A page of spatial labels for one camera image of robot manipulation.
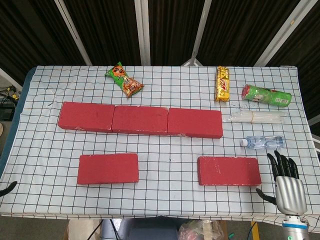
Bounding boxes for clear plastic straw bundle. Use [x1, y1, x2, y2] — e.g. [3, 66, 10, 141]
[222, 110, 288, 124]

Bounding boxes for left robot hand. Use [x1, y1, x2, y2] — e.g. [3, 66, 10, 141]
[0, 181, 18, 198]

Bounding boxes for green chip can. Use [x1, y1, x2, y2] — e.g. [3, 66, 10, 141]
[241, 84, 293, 108]

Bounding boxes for grey robot torso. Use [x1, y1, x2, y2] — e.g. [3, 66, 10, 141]
[99, 218, 180, 240]

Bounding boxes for clear plastic water bottle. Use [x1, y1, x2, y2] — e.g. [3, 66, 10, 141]
[239, 135, 286, 150]

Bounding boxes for white metal frame post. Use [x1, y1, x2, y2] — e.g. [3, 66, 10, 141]
[134, 0, 152, 66]
[54, 0, 92, 66]
[180, 0, 213, 67]
[252, 0, 309, 67]

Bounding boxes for green snack bag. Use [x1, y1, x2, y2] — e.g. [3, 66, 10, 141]
[104, 61, 145, 99]

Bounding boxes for white checkered tablecloth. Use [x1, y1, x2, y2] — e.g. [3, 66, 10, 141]
[0, 65, 320, 223]

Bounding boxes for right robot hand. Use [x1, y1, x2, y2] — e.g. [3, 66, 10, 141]
[256, 149, 308, 215]

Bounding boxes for yellow biscuit pack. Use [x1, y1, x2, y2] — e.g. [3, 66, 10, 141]
[215, 65, 231, 102]

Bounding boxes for crumpled clear plastic bag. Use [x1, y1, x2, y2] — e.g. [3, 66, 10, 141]
[177, 219, 225, 240]

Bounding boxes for yellow black cable bundle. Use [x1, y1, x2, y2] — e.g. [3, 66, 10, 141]
[0, 84, 22, 101]

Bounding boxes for red brick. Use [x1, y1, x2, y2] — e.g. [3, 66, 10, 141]
[111, 105, 169, 136]
[167, 107, 224, 139]
[76, 153, 140, 186]
[57, 101, 116, 134]
[197, 156, 262, 186]

